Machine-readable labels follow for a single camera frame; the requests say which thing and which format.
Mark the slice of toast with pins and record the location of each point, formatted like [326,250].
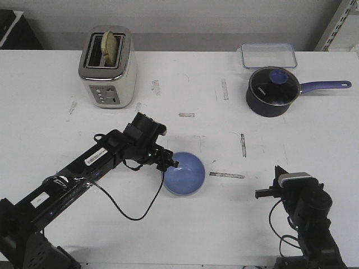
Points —
[109,48]

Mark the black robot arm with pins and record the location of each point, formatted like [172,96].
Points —
[23,242]
[307,206]

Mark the black box in corner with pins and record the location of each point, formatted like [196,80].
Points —
[16,32]

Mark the dark blue saucepan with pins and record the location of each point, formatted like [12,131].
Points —
[266,110]

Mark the white metal shelf upright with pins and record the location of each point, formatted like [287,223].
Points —
[341,33]

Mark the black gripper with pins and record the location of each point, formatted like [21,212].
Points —
[285,189]
[146,151]

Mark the cream and steel toaster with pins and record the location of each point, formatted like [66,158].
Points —
[109,87]

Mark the clear blue-rimmed food container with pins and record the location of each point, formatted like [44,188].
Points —
[258,55]

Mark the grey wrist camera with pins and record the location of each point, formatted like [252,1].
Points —
[289,177]
[149,126]

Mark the glass lid blue knob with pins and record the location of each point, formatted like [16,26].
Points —
[274,86]

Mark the blue bowl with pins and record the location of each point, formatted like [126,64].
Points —
[188,177]

